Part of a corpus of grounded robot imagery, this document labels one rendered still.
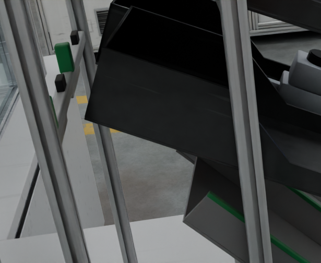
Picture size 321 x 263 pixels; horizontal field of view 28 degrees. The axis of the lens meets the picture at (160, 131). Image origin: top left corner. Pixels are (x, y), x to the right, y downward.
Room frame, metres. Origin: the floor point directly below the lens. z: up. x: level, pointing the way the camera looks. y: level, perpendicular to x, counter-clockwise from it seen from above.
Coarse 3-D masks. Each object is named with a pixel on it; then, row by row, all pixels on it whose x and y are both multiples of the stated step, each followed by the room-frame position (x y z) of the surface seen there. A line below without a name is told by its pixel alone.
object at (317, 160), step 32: (128, 32) 0.67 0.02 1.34; (160, 32) 0.66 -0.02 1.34; (192, 32) 0.65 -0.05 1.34; (128, 64) 0.54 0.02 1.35; (160, 64) 0.66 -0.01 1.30; (192, 64) 0.66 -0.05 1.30; (224, 64) 0.65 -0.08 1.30; (256, 64) 0.64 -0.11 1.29; (96, 96) 0.55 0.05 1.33; (128, 96) 0.54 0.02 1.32; (160, 96) 0.54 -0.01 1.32; (192, 96) 0.53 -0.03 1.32; (224, 96) 0.52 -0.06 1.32; (256, 96) 0.64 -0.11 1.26; (128, 128) 0.54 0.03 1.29; (160, 128) 0.54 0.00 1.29; (192, 128) 0.53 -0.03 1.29; (224, 128) 0.52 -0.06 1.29; (288, 128) 0.62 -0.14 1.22; (320, 128) 0.63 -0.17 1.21; (224, 160) 0.52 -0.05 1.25; (288, 160) 0.51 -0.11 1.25; (320, 160) 0.57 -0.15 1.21; (320, 192) 0.51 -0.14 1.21
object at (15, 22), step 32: (0, 0) 0.50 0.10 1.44; (224, 0) 0.49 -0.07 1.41; (32, 32) 0.51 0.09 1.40; (224, 32) 0.49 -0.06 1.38; (32, 64) 0.50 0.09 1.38; (96, 64) 0.84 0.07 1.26; (32, 96) 0.50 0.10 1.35; (32, 128) 0.50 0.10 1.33; (96, 128) 0.82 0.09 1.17; (256, 128) 0.49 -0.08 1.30; (64, 160) 0.51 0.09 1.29; (256, 160) 0.49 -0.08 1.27; (64, 192) 0.50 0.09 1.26; (256, 192) 0.50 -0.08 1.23; (64, 224) 0.50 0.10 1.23; (128, 224) 0.83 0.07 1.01; (256, 224) 0.50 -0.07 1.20; (64, 256) 0.50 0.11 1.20; (128, 256) 0.83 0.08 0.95; (256, 256) 0.49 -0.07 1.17
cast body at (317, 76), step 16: (304, 64) 0.69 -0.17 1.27; (320, 64) 0.69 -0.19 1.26; (272, 80) 0.72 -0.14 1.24; (288, 80) 0.69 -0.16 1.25; (304, 80) 0.69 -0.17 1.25; (320, 80) 0.68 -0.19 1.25; (288, 96) 0.69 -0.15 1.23; (304, 96) 0.69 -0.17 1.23; (320, 96) 0.68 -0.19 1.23; (320, 112) 0.68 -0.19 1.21
